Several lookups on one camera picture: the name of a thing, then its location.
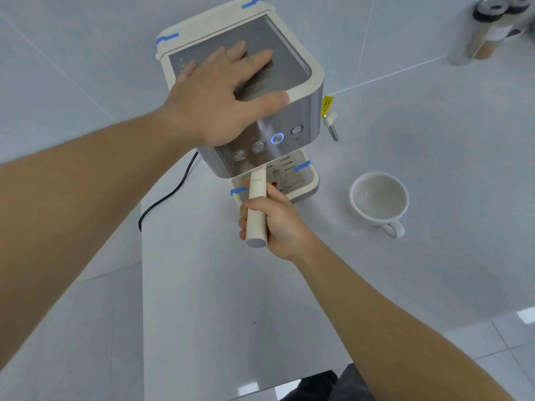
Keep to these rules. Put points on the person's left hand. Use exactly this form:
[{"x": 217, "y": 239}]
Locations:
[{"x": 209, "y": 104}]

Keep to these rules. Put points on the person's right hand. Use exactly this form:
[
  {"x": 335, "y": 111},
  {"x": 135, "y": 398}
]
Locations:
[{"x": 286, "y": 229}]

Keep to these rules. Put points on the person's left middle finger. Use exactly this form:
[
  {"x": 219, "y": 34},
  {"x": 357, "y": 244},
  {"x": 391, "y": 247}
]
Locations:
[{"x": 235, "y": 54}]

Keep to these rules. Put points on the person's left little finger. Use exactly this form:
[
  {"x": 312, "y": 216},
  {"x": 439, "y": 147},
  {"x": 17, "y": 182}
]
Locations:
[{"x": 187, "y": 70}]

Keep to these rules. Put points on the person's left thumb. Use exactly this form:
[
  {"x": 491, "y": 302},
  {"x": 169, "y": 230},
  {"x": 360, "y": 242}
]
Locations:
[{"x": 269, "y": 101}]

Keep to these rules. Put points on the person's right thumb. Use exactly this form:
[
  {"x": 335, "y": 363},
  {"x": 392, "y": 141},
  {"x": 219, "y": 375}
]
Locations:
[{"x": 271, "y": 200}]

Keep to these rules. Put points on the cream and steel espresso machine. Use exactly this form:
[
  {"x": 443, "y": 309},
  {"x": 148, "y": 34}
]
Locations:
[{"x": 301, "y": 70}]

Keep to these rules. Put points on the person's left forearm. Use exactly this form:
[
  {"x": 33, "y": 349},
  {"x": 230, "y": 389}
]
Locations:
[{"x": 75, "y": 212}]

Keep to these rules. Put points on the person's right forearm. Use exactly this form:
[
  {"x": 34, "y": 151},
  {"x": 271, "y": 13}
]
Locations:
[{"x": 388, "y": 325}]

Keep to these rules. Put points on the cream drip tray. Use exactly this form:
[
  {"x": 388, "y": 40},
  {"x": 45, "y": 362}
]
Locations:
[{"x": 299, "y": 183}]

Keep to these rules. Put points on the blue tape strip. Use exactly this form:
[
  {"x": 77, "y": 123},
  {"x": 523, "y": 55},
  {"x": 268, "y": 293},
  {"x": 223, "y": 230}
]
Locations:
[
  {"x": 167, "y": 39},
  {"x": 252, "y": 2},
  {"x": 239, "y": 190},
  {"x": 301, "y": 166}
]

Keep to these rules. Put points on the yellow warning tag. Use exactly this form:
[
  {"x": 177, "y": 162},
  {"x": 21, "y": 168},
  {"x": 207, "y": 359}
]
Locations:
[{"x": 327, "y": 106}]

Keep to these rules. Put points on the steel steam wand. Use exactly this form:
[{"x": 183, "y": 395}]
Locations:
[{"x": 332, "y": 127}]

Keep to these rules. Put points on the white ceramic cup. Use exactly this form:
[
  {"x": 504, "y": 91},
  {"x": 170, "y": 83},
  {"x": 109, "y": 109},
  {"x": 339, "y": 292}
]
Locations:
[{"x": 378, "y": 200}]

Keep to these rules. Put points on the person's dark trousers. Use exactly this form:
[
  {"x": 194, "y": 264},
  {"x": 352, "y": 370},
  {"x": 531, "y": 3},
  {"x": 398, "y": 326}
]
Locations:
[{"x": 334, "y": 386}]

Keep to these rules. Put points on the clear cylinder with black lid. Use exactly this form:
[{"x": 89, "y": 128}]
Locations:
[{"x": 470, "y": 35}]

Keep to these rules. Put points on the brown cylinder with black lid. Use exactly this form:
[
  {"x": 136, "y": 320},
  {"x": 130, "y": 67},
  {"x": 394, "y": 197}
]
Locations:
[{"x": 499, "y": 37}]

